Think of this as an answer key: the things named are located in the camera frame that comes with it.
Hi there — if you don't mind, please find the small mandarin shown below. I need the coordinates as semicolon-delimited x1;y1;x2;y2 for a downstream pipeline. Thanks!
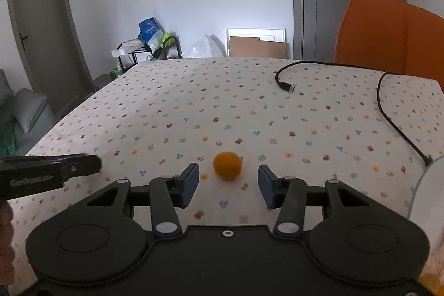
213;152;243;182

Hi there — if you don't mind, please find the medium orange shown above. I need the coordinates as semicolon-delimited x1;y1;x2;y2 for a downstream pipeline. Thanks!
418;274;444;296

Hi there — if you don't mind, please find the person's left hand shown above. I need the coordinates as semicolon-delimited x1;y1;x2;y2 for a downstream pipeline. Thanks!
0;199;15;285

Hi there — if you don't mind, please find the grey sofa cushion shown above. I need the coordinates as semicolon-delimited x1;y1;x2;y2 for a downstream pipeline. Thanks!
14;88;47;134

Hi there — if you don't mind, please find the white ceramic bowl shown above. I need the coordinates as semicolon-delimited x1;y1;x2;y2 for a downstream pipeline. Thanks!
407;156;444;285

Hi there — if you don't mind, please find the floral white tablecloth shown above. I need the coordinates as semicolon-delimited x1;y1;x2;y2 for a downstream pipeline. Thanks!
9;58;443;295

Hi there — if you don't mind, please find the green carton box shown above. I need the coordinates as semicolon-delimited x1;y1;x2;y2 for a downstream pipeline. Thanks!
109;67;129;80

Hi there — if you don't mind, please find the blue white bag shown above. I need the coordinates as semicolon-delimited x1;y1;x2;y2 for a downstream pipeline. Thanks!
138;17;163;52

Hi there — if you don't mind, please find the black metal shelf rack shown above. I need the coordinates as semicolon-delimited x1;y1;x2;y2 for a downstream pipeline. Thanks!
111;35;182;72

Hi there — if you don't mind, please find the orange chair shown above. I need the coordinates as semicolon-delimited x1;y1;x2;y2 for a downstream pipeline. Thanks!
334;0;444;86

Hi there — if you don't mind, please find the clear plastic bag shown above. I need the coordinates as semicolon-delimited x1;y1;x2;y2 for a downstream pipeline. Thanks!
181;34;224;59

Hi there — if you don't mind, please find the white framed board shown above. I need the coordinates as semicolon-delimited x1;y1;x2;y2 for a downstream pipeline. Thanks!
226;28;286;55

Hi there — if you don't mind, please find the cardboard sheet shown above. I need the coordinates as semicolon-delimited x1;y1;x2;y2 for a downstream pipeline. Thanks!
229;37;287;59

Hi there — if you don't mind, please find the black charger cable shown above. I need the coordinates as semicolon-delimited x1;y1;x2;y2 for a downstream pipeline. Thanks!
375;70;433;167

